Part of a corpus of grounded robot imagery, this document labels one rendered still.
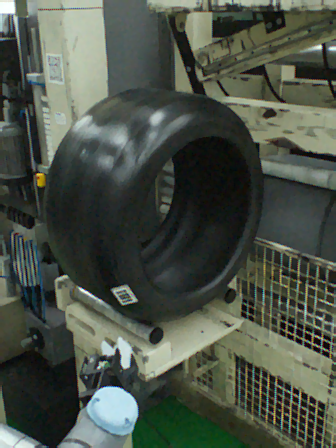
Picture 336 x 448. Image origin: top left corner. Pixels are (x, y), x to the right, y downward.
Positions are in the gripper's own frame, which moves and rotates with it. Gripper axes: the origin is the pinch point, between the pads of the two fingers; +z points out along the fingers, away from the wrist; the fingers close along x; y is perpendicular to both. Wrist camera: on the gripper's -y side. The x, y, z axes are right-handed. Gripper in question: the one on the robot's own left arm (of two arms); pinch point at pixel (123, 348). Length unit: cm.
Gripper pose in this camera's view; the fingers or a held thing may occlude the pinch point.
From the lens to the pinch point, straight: 121.4
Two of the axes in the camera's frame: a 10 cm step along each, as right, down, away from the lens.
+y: -3.8, -8.2, -4.3
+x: -9.2, 2.8, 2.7
